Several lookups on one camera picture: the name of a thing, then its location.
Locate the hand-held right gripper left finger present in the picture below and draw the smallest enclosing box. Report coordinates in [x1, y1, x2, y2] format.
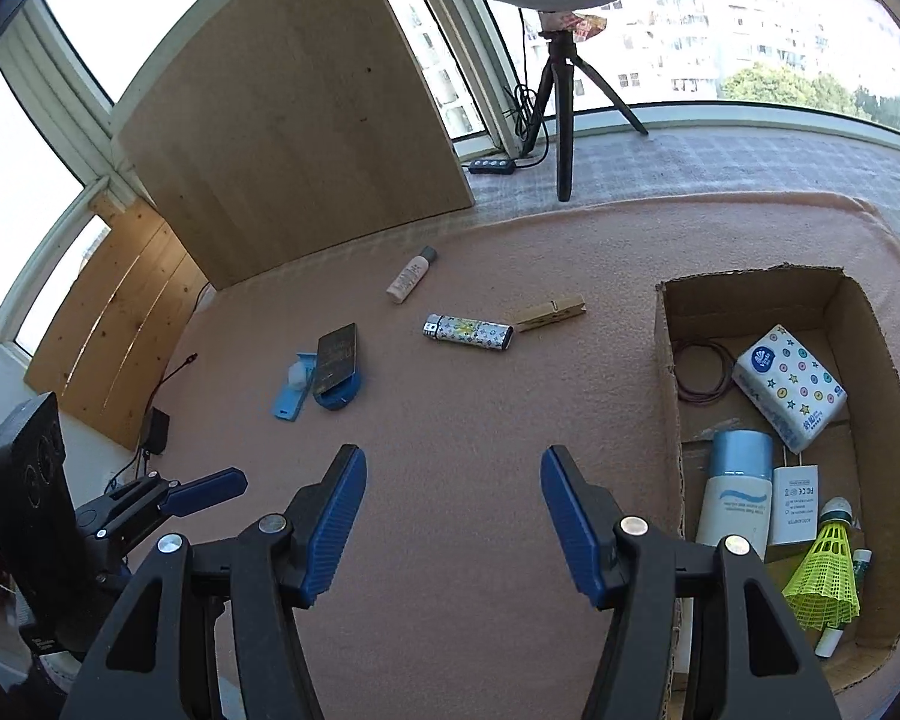
[60, 444, 368, 720]

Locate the light wood board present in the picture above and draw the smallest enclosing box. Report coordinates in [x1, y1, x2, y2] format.
[116, 0, 477, 292]

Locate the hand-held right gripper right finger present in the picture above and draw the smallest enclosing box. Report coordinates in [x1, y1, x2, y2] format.
[540, 446, 845, 720]

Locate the white blue lotion bottle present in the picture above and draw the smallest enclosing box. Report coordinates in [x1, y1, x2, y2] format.
[694, 429, 775, 563]

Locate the white charger plug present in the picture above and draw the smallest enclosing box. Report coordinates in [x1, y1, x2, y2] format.
[766, 448, 822, 548]

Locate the black power adapter with cable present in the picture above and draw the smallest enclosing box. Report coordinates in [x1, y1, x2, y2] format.
[131, 352, 200, 466]

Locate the brown cable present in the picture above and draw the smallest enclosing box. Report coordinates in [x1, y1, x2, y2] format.
[675, 341, 736, 402]

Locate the patterned lighter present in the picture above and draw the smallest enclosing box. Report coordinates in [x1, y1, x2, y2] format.
[422, 313, 514, 352]

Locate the patterned tissue pack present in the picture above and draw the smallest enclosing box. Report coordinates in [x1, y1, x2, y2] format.
[731, 324, 848, 455]

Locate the green white glue stick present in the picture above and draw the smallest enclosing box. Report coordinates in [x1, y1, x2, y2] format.
[814, 547, 873, 659]

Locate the pine plank board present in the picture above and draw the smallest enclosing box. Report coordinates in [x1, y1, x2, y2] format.
[24, 199, 211, 451]

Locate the blue round holder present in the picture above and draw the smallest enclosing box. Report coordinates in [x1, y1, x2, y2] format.
[313, 371, 366, 413]

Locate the yellow plastic shuttlecock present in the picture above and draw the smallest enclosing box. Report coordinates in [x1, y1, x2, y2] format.
[781, 496, 862, 629]

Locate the blue plastic case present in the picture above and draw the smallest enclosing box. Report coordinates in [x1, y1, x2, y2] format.
[272, 351, 320, 422]

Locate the black tripod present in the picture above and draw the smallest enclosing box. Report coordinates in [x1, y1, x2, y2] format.
[521, 11, 650, 202]

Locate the cardboard box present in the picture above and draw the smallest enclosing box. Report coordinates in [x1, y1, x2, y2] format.
[654, 264, 900, 695]

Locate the black card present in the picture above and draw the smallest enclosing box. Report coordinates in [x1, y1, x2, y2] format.
[313, 322, 361, 400]

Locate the small beige bottle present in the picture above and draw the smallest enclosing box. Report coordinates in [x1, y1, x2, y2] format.
[386, 246, 440, 305]

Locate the grey checked cloth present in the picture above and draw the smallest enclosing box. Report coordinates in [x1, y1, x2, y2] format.
[461, 127, 900, 301]

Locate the black ring light cable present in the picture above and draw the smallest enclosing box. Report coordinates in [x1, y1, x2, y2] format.
[502, 11, 548, 166]

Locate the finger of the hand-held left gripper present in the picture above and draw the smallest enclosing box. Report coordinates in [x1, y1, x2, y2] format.
[75, 467, 248, 541]

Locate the wooden clothespin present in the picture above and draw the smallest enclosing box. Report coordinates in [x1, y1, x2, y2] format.
[514, 294, 589, 332]

